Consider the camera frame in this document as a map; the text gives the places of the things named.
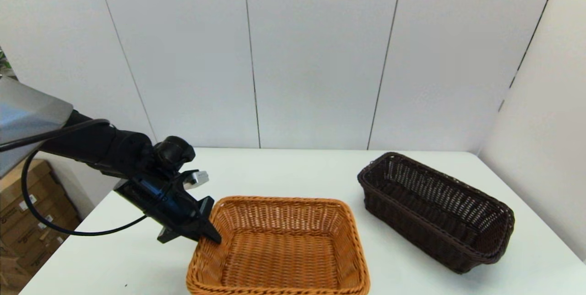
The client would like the orange wicker basket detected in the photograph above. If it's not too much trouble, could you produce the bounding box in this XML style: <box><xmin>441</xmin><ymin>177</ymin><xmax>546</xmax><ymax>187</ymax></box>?
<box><xmin>186</xmin><ymin>196</ymin><xmax>371</xmax><ymax>295</ymax></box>

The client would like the green plant on dark ledge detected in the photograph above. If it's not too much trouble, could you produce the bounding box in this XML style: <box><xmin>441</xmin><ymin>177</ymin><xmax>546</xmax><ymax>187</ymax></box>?
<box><xmin>0</xmin><ymin>47</ymin><xmax>18</xmax><ymax>81</ymax></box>

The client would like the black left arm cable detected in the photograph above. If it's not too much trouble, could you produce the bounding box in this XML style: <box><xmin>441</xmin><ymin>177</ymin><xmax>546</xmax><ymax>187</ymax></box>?
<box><xmin>0</xmin><ymin>119</ymin><xmax>148</xmax><ymax>237</ymax></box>

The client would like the dark brown wicker basket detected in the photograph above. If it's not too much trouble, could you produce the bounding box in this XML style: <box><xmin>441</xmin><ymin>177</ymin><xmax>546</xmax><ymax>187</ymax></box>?
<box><xmin>357</xmin><ymin>152</ymin><xmax>515</xmax><ymax>274</ymax></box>

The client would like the brown cardboard box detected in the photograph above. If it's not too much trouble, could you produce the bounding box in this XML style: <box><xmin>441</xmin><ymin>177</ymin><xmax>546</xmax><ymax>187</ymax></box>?
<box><xmin>0</xmin><ymin>160</ymin><xmax>69</xmax><ymax>227</ymax></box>
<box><xmin>0</xmin><ymin>222</ymin><xmax>84</xmax><ymax>295</ymax></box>
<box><xmin>0</xmin><ymin>197</ymin><xmax>82</xmax><ymax>259</ymax></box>

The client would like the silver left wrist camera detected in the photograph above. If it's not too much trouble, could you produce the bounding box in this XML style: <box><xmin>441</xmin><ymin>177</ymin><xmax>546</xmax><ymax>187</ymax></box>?
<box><xmin>183</xmin><ymin>170</ymin><xmax>210</xmax><ymax>191</ymax></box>

